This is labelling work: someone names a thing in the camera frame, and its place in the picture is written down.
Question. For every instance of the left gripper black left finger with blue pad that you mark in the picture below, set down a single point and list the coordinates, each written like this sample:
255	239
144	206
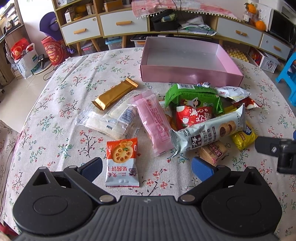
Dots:
82	178

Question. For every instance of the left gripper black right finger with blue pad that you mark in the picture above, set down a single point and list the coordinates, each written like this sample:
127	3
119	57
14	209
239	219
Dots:
211	178

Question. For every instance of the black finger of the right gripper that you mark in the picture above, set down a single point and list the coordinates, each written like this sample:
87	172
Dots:
273	146

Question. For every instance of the tan biscuit packet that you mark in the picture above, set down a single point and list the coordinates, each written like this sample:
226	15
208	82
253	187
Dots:
213	153

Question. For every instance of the yellow snack packet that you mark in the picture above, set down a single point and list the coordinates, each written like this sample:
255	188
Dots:
243	139

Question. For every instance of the orange white biscuit packet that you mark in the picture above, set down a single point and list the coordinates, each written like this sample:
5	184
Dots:
121	170

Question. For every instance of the white jam cookie pack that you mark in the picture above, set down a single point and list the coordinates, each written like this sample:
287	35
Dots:
207	132

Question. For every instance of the red white candy packet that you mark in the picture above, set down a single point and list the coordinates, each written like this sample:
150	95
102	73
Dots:
248	102

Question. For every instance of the clear white cracker pack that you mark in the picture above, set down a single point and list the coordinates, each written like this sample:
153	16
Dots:
91	118

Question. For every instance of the white small snack packet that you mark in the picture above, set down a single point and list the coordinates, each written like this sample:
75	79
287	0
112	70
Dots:
236	94

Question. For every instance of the red white snack packet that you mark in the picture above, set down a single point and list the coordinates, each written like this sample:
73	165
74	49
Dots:
187	115

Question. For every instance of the pink wafer packet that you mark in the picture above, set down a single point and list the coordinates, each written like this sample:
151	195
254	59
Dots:
154	121

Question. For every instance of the green biscuit package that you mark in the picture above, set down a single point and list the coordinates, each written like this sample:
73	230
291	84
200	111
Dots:
195	96

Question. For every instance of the gold snack bar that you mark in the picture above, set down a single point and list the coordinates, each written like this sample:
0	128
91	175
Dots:
111	96

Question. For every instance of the blue plastic stool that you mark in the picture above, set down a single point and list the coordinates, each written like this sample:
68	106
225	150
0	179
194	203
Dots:
289	78

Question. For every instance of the floral tablecloth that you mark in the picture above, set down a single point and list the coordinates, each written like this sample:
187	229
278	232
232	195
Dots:
50	137

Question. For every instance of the white patterned box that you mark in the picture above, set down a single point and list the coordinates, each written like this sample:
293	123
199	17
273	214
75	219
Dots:
263	60

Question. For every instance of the yellow egg tray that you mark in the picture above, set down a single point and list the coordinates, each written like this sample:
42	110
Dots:
235	53

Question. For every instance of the black microwave oven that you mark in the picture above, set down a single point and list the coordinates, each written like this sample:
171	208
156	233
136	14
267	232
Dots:
281	27

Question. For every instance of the orange fruit lower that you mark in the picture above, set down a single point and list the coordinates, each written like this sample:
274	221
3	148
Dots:
260	25

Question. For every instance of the orange fruit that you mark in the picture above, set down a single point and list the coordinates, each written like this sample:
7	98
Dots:
250	8
260	25

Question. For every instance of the pink cardboard box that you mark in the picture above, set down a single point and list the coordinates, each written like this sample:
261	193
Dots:
187	61

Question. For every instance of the red round lantern bag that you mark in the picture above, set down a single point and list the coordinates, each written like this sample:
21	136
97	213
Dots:
56	50

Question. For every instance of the white red paper bag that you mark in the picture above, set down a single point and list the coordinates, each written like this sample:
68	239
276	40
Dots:
25	57

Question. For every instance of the blue lid plastic bin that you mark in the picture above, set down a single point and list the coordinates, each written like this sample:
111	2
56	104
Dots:
114	43

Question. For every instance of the orange fruit upper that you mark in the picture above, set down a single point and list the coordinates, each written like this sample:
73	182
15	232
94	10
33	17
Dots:
250	8

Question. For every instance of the wooden tv cabinet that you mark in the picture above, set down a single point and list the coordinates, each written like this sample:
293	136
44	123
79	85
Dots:
122	22

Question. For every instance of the purple hat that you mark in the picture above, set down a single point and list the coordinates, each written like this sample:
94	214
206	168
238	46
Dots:
50	27

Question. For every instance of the black storage case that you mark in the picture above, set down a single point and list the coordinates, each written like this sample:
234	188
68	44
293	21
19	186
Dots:
165	21

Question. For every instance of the pink cherry cloth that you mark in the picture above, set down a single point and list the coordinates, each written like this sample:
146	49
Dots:
231	9

